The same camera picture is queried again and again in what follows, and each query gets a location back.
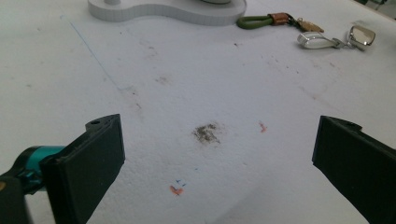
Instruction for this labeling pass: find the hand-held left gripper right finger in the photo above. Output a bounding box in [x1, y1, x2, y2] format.
[312, 115, 396, 224]

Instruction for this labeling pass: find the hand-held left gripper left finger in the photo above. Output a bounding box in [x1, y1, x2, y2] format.
[39, 113, 126, 224]

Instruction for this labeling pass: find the silver keychain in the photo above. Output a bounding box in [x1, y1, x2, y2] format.
[296, 24, 376, 51]

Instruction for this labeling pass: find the green loop keychain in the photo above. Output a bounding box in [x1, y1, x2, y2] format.
[235, 12, 325, 34]

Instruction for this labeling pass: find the white foam mat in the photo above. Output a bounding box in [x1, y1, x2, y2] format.
[0, 0, 396, 224]

